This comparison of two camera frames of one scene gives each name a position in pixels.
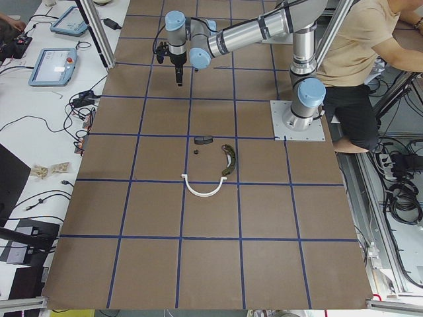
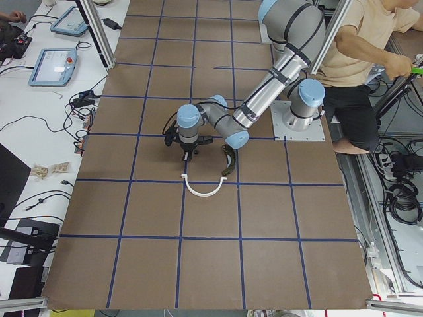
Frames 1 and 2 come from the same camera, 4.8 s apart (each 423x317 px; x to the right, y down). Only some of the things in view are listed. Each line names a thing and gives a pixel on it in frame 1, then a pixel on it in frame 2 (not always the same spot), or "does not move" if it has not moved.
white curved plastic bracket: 202,194 does not move
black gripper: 160,51 -> 172,135
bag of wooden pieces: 39,171 does not move
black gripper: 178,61 -> 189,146
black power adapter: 112,24 does not move
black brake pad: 203,140 does not move
